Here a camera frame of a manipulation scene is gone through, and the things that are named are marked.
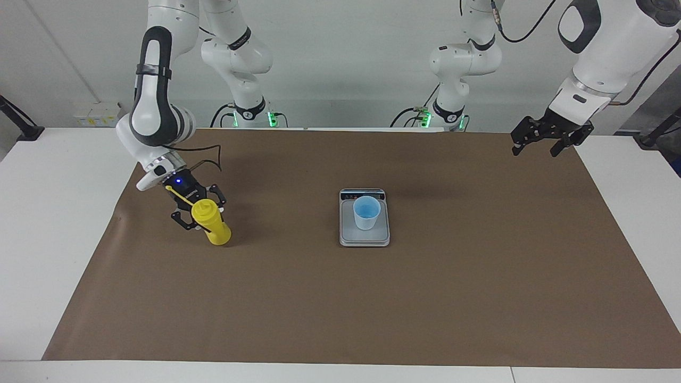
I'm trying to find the yellow squeeze bottle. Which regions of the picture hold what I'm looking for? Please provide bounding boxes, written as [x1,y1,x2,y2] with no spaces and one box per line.
[165,185,232,246]

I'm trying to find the black velcro cable strap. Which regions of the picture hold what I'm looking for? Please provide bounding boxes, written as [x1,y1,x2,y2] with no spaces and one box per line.
[135,64,172,79]

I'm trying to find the black clamp stand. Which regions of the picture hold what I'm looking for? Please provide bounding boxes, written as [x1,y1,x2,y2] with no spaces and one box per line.
[633,106,681,148]
[0,95,45,141]

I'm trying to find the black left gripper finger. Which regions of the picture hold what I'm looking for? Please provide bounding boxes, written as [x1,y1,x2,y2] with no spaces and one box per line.
[551,123,594,158]
[511,115,534,156]

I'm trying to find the light blue paper cup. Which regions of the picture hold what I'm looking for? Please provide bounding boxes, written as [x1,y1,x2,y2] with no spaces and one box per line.
[353,195,381,231]

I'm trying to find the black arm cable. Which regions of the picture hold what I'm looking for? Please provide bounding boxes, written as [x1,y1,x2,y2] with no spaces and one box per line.
[487,0,681,107]
[162,143,222,173]

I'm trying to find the white wall socket box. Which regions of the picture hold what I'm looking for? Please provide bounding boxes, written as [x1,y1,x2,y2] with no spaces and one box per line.
[73,102,132,127]

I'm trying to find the silver digital kitchen scale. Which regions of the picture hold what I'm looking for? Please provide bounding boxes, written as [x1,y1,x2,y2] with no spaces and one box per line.
[339,188,391,248]

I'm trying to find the brown table mat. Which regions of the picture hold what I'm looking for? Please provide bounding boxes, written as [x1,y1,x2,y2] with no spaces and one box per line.
[41,128,681,369]

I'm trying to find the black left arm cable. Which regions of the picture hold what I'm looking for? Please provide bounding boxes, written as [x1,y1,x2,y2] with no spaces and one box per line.
[487,0,681,107]

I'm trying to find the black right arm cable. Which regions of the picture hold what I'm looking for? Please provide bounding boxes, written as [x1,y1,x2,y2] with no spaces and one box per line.
[162,143,222,173]

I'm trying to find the black base cable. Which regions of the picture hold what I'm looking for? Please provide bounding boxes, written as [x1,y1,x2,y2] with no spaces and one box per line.
[390,82,442,128]
[210,103,236,129]

